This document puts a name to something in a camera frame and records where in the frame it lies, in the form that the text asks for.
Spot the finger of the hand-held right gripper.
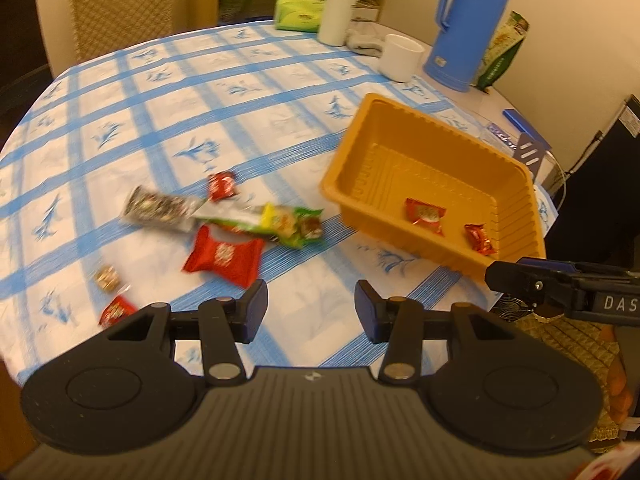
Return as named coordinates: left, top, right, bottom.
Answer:
left=485, top=260, right=583, bottom=311
left=517, top=256, right=640, bottom=278

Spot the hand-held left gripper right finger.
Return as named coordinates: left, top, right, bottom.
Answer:
left=354, top=280, right=516, bottom=385

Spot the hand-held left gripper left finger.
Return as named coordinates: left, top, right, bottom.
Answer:
left=103, top=280, right=269, bottom=386

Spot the twisted red candy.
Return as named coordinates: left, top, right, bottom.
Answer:
left=463, top=223, right=497, bottom=257

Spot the large red snack packet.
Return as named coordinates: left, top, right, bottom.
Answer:
left=181, top=225, right=266, bottom=289

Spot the yellow green candy packet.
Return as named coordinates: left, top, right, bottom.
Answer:
left=260, top=202, right=326, bottom=251

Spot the silver snack packet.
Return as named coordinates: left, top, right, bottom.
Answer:
left=192, top=203, right=271, bottom=237

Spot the red candy packet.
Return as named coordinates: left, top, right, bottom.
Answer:
left=404, top=198, right=447, bottom=237

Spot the small square red packet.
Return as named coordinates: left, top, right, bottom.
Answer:
left=207, top=171, right=238, bottom=203

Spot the dark snack bar packet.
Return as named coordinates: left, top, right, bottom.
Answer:
left=120, top=186, right=206, bottom=233

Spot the small red white candy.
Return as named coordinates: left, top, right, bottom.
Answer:
left=99, top=295, right=138, bottom=328

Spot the orange plastic tray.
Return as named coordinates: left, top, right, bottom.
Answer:
left=320, top=92, right=547, bottom=281

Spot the small brown candy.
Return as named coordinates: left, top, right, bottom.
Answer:
left=95, top=265, right=121, bottom=292

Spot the person's right hand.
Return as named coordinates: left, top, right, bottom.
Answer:
left=602, top=324, right=633, bottom=413

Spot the small round fan grille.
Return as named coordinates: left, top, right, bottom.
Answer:
left=492, top=296, right=532, bottom=322

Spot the woven patterned cushion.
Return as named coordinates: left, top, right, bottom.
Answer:
left=517, top=310, right=623, bottom=456

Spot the dark cabinet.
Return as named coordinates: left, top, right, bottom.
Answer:
left=547, top=92, right=640, bottom=271

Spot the grey phone stand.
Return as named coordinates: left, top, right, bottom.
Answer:
left=515, top=132, right=543, bottom=181

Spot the blue power bank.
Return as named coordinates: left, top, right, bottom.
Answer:
left=502, top=109, right=551, bottom=150

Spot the red white clothing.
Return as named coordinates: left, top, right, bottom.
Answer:
left=575, top=447, right=640, bottom=480

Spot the blue checked tablecloth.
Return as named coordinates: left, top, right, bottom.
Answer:
left=0, top=20, right=558, bottom=386

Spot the green standing snack bag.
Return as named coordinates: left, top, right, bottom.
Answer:
left=475, top=10, right=531, bottom=93

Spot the white mug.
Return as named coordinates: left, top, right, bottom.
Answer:
left=378, top=34, right=426, bottom=83

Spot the blue thermos jug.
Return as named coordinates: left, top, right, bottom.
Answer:
left=424, top=0, right=516, bottom=93

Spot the grey cloth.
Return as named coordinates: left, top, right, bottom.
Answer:
left=345, top=22, right=388, bottom=56

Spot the green tissue pack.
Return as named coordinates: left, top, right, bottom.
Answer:
left=274, top=0, right=326, bottom=32

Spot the white thermos bottle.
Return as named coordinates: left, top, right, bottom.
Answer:
left=318, top=0, right=365, bottom=47

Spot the white cable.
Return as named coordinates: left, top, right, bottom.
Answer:
left=550, top=130, right=606, bottom=196

